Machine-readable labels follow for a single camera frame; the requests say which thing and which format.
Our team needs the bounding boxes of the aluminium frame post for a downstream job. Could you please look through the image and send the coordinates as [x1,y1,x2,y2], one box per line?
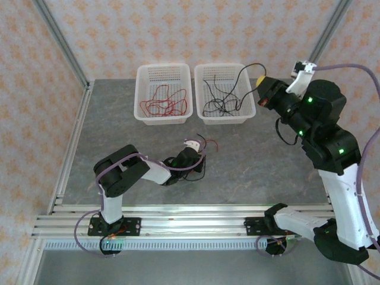
[31,0,91,90]
[308,0,353,65]

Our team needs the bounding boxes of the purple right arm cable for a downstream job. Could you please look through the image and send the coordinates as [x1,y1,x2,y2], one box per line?
[255,64,380,281]

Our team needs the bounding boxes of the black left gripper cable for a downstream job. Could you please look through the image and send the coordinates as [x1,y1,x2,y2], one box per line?
[177,154,208,182]

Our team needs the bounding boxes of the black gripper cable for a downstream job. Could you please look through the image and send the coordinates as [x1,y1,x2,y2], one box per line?
[275,117,299,146]
[177,154,208,182]

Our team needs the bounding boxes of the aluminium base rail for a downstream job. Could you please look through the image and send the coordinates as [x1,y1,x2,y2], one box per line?
[31,203,339,238]

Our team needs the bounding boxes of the white perforated plastic basket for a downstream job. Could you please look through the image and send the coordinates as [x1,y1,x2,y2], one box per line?
[133,62,191,126]
[194,62,257,125]

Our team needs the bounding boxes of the white slotted cable duct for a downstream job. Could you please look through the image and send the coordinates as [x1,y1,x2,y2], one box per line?
[44,239,295,251]

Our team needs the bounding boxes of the aluminium table side rail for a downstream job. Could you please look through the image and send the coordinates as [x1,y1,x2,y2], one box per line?
[47,85,93,215]

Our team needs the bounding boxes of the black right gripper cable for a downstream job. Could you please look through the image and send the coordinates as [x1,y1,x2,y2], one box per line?
[275,117,299,146]

